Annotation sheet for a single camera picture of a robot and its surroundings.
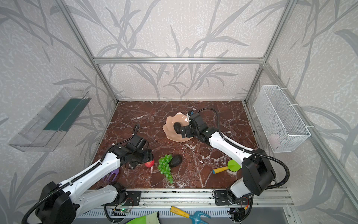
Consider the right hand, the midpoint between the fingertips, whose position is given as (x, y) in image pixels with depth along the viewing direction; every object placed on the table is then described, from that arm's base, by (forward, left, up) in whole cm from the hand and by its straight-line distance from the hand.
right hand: (188, 123), depth 86 cm
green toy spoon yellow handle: (-21, -27, -15) cm, 37 cm away
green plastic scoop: (-47, +18, -14) cm, 52 cm away
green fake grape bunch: (-23, +14, -11) cm, 30 cm away
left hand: (-17, +22, -8) cm, 29 cm away
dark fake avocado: (-19, +7, -12) cm, 23 cm away
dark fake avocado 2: (+5, +8, -11) cm, 14 cm away
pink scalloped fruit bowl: (+4, +14, -13) cm, 20 cm away
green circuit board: (-44, +32, -14) cm, 56 cm away
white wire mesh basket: (-17, -42, +19) cm, 49 cm away
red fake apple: (-21, +23, -12) cm, 33 cm away
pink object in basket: (-15, -46, +5) cm, 49 cm away
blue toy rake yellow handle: (-46, -3, -12) cm, 48 cm away
